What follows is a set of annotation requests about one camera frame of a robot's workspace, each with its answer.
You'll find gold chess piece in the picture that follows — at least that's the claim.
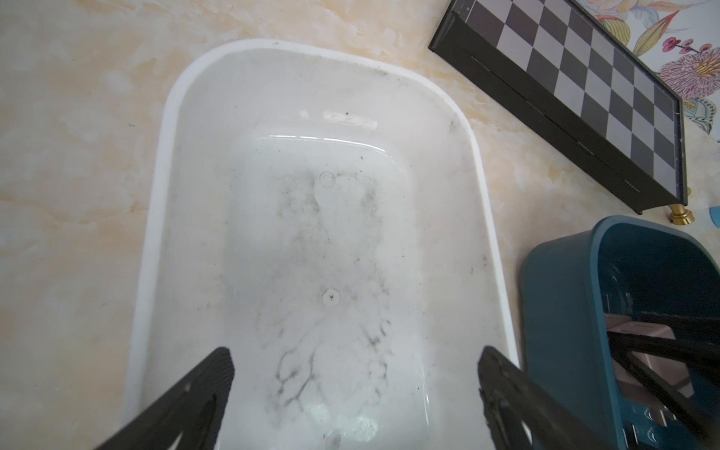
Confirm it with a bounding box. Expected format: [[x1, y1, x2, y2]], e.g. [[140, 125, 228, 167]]
[[669, 204, 696, 226]]

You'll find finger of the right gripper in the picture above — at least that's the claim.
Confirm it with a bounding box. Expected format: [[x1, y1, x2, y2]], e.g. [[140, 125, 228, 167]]
[[607, 312, 719, 444]]

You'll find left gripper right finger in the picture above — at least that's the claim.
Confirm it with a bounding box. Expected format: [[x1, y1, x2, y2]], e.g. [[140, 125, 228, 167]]
[[477, 346, 612, 449]]

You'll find black white chessboard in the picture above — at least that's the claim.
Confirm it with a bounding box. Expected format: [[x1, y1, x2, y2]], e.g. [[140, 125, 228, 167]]
[[429, 0, 688, 212]]

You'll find pink plug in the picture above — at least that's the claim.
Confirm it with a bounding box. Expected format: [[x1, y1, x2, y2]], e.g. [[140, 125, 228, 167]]
[[604, 313, 694, 413]]

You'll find teal storage box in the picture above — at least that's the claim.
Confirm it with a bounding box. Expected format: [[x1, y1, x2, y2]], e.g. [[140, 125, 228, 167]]
[[519, 216, 719, 449]]

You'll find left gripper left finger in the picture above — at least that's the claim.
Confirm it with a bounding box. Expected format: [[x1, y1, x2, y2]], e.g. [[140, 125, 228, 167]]
[[99, 347, 234, 449]]

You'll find white storage box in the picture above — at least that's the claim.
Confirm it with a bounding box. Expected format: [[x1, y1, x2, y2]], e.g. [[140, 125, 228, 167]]
[[123, 39, 518, 449]]

